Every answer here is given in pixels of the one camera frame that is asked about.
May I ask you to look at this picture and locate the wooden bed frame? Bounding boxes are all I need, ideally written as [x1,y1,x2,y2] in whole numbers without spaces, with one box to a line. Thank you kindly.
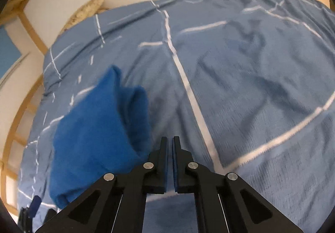
[0,0,335,223]

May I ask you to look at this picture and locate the blue pants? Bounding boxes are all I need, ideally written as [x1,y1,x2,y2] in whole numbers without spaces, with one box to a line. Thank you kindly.
[49,65,153,209]

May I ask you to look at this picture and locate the blue checked blanket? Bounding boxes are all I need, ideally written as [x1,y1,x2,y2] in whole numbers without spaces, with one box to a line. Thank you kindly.
[17,0,335,233]

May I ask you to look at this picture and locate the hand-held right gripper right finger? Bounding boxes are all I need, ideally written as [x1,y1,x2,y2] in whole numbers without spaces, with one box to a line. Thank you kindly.
[172,137,304,233]

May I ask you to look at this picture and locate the tan pillow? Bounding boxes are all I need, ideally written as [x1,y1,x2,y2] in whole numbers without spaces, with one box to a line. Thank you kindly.
[59,0,110,36]

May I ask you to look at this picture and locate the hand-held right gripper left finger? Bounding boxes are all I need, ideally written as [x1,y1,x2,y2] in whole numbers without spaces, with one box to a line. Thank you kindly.
[35,137,168,233]

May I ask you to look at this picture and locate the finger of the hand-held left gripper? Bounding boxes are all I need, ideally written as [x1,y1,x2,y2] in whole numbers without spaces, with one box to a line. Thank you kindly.
[29,196,42,219]
[43,208,57,224]

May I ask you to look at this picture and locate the blue wall poster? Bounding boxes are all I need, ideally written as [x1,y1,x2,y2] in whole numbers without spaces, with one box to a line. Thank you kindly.
[0,25,23,80]

